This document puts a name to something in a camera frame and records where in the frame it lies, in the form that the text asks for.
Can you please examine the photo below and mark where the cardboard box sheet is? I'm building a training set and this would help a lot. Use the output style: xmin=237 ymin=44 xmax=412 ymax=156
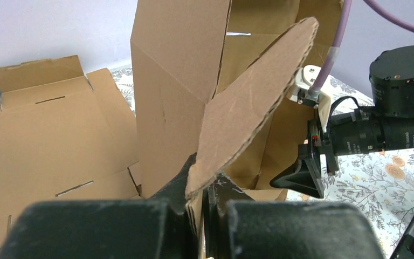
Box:
xmin=130 ymin=0 xmax=344 ymax=237

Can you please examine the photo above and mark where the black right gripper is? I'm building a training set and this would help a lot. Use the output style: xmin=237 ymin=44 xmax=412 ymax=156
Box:
xmin=270 ymin=109 xmax=414 ymax=199

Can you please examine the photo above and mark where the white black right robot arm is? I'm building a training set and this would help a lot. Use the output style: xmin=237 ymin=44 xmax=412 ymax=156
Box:
xmin=270 ymin=45 xmax=414 ymax=199

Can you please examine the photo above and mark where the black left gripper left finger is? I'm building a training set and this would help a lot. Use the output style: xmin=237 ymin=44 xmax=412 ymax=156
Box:
xmin=0 ymin=154 xmax=197 ymax=258

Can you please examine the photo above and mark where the lower flat cardboard sheet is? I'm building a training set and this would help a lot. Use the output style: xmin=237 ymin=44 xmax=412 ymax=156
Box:
xmin=0 ymin=55 xmax=139 ymax=246

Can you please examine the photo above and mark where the floral patterned table mat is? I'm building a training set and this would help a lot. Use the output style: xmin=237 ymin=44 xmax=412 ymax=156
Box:
xmin=226 ymin=144 xmax=414 ymax=258

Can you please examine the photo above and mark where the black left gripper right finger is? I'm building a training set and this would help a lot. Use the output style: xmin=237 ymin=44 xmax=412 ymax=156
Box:
xmin=203 ymin=174 xmax=383 ymax=258

